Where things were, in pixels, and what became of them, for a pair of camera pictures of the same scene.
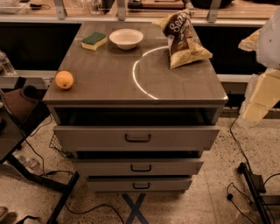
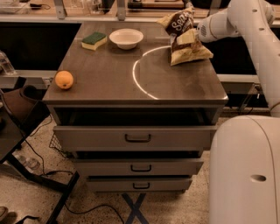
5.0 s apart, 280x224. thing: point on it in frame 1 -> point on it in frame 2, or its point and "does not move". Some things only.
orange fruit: [64, 80] does not move
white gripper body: [269, 46] -> [204, 31]
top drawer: [137, 138] does not move
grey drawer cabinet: [134, 122] does not move
